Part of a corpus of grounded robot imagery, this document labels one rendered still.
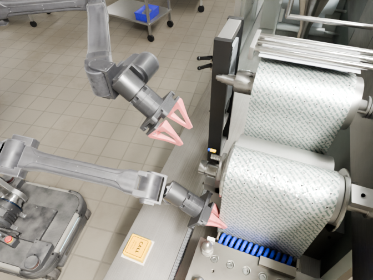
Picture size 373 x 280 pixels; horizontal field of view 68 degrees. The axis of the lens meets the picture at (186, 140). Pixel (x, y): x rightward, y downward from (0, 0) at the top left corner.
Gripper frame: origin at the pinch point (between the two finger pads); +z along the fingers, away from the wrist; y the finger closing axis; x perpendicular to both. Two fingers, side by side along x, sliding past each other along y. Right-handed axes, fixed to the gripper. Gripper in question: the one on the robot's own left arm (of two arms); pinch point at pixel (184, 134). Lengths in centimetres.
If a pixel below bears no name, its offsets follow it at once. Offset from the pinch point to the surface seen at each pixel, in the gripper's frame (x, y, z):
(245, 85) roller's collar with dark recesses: 6.9, -22.1, 6.2
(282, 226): 5.3, 5.9, 32.3
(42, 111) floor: -229, -91, -65
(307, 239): 7.9, 5.7, 38.5
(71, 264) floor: -150, 17, 28
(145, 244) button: -36.7, 15.3, 19.5
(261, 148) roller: 4.1, -11.1, 20.3
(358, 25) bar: 29, -55, 22
